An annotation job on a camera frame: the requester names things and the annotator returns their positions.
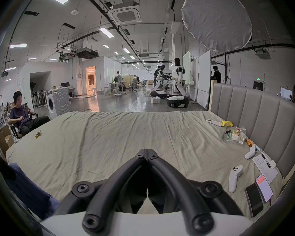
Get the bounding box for table with monitor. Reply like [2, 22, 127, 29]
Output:
[51, 82, 76, 97]

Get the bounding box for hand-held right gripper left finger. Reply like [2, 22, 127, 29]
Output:
[57, 148, 147, 234]

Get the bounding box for black phone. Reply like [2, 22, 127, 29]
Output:
[245, 183, 264, 218]

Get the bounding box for black pen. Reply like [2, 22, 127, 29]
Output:
[260, 153, 272, 169]

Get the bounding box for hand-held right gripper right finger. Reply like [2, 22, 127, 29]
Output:
[147, 148, 244, 233]

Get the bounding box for group of office chairs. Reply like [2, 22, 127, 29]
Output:
[127, 79, 148, 93]

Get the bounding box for round white photo diffuser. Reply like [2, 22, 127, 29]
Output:
[181, 0, 253, 52]

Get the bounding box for white washing machine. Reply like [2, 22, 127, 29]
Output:
[45, 88, 71, 119]

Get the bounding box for grey padded headboard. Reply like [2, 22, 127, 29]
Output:
[210, 80, 295, 179]

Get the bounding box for dark blue garment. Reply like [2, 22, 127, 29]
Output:
[7, 162, 61, 221]

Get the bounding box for brown carton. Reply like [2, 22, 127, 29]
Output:
[0, 125, 15, 162]

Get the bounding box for phone with pink case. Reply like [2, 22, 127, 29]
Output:
[255, 174, 274, 203]

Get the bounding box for white hand controller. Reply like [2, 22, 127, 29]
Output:
[245, 144, 257, 160]
[228, 164, 245, 193]

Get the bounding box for bed with pale green sheet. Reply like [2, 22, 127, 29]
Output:
[5, 110, 284, 219]

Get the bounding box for white paper sheet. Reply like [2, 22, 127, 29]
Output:
[252, 153, 278, 184]

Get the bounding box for black chair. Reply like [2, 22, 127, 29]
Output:
[9, 112, 39, 139]

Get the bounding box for clear plastic snack bag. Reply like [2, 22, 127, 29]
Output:
[230, 126, 247, 145]

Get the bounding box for white humanoid robot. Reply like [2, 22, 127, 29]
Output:
[151, 64, 173, 99]
[166, 58, 189, 108]

